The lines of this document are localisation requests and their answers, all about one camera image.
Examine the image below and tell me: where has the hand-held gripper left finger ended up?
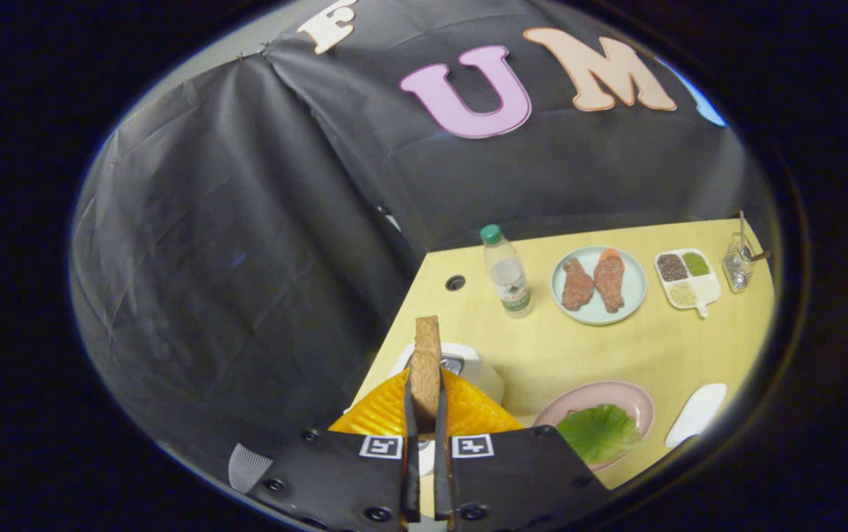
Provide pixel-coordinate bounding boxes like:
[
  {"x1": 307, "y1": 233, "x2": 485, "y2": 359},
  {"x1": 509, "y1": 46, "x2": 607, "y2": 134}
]
[{"x1": 249, "y1": 368, "x2": 422, "y2": 532}]

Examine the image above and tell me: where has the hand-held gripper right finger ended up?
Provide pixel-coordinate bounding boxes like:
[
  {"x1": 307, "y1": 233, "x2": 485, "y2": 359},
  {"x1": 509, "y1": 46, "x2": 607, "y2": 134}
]
[{"x1": 434, "y1": 368, "x2": 611, "y2": 532}]

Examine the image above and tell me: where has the white bread slice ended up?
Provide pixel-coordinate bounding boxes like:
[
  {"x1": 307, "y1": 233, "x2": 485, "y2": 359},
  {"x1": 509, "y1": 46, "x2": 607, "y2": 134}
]
[{"x1": 413, "y1": 316, "x2": 443, "y2": 422}]

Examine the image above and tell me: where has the green lettuce leaf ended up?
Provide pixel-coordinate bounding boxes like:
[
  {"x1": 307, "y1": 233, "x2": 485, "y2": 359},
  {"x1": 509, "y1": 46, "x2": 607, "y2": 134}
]
[{"x1": 555, "y1": 403, "x2": 645, "y2": 466}]

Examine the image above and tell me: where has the cream toaster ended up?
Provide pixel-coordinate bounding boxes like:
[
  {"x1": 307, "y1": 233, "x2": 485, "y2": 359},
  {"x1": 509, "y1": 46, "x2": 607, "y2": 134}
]
[{"x1": 391, "y1": 341, "x2": 506, "y2": 475}]

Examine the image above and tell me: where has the grey mesh fabric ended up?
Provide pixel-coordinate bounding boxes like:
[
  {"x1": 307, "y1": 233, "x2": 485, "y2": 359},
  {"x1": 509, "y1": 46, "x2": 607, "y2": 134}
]
[{"x1": 228, "y1": 443, "x2": 275, "y2": 494}]

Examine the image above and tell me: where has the pink round plate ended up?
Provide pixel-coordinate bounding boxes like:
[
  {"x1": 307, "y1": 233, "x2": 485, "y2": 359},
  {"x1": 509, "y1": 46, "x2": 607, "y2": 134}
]
[{"x1": 533, "y1": 381, "x2": 656, "y2": 474}]

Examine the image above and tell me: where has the clear water bottle green cap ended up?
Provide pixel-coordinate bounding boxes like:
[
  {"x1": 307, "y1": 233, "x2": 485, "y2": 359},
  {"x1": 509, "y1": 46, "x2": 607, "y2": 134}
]
[{"x1": 480, "y1": 224, "x2": 534, "y2": 319}]

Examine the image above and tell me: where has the brown steak piece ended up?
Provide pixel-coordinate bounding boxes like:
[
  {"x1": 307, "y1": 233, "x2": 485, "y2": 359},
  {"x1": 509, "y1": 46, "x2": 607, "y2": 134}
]
[
  {"x1": 594, "y1": 256, "x2": 626, "y2": 313},
  {"x1": 561, "y1": 258, "x2": 595, "y2": 312}
]

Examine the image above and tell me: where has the white square plate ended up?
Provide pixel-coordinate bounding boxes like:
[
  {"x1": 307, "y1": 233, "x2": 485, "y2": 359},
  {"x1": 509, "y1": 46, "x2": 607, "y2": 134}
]
[{"x1": 665, "y1": 383, "x2": 728, "y2": 449}]

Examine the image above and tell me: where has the pale green round plate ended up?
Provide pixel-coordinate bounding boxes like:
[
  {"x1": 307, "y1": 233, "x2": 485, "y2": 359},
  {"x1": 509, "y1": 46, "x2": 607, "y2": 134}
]
[{"x1": 550, "y1": 245, "x2": 648, "y2": 327}]

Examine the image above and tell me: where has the white divided dish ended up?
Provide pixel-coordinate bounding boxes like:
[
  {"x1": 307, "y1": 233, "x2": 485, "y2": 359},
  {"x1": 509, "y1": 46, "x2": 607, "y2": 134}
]
[{"x1": 654, "y1": 248, "x2": 722, "y2": 318}]

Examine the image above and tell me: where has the clear glass utensil holder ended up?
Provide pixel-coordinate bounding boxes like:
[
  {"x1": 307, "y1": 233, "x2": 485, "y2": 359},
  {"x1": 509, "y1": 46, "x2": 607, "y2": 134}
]
[{"x1": 722, "y1": 233, "x2": 757, "y2": 295}]

